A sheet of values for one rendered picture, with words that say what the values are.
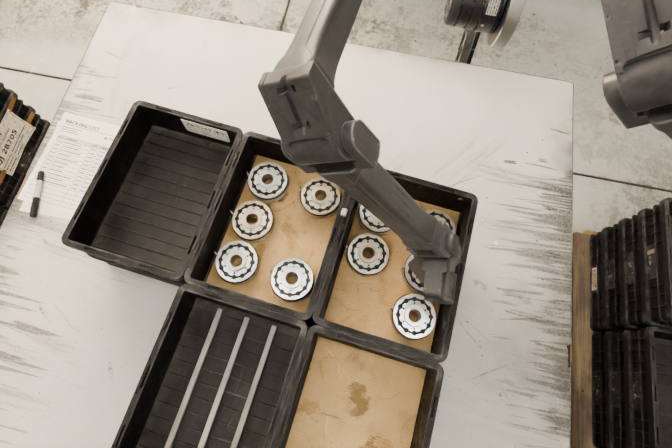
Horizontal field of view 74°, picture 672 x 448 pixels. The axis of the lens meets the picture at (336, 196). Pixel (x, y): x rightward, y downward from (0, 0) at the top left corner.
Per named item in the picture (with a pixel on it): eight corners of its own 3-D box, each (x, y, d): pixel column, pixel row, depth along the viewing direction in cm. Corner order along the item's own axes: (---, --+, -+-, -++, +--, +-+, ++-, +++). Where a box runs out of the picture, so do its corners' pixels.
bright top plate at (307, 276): (281, 252, 109) (280, 251, 108) (319, 266, 108) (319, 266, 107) (264, 291, 105) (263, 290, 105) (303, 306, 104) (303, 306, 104)
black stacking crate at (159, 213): (152, 122, 126) (136, 100, 115) (251, 150, 123) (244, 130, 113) (85, 254, 112) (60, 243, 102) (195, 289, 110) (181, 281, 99)
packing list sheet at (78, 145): (59, 111, 139) (58, 110, 138) (130, 124, 138) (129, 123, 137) (12, 209, 127) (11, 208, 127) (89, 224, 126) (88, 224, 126)
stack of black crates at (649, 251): (587, 233, 187) (663, 196, 145) (660, 247, 186) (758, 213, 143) (587, 331, 173) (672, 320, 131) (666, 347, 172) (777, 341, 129)
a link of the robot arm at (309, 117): (304, 90, 45) (233, 105, 50) (363, 169, 54) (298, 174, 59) (397, -134, 65) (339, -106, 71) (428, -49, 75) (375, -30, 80)
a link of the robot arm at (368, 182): (357, 106, 53) (286, 118, 59) (348, 148, 51) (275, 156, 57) (464, 233, 85) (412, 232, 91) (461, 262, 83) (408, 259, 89)
